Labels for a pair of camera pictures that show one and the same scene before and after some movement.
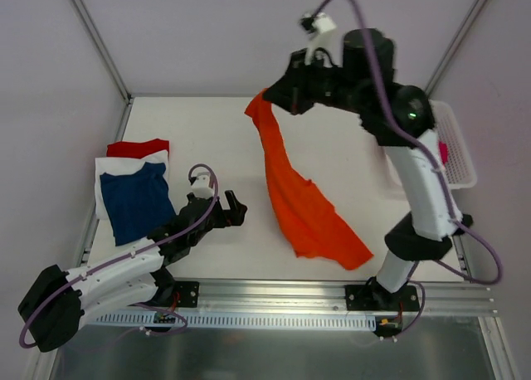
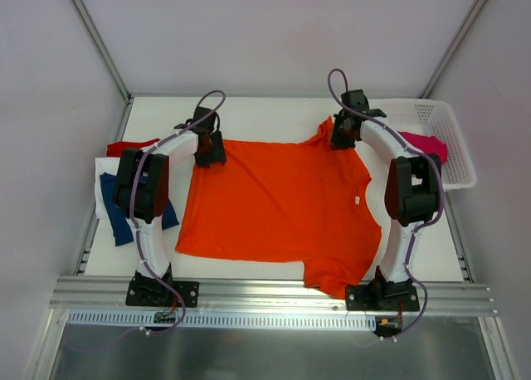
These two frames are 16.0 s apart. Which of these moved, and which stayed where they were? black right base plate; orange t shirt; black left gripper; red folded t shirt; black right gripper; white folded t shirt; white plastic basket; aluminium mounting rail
Moved: orange t shirt; black right gripper; black left gripper
Stayed: white folded t shirt; aluminium mounting rail; red folded t shirt; white plastic basket; black right base plate
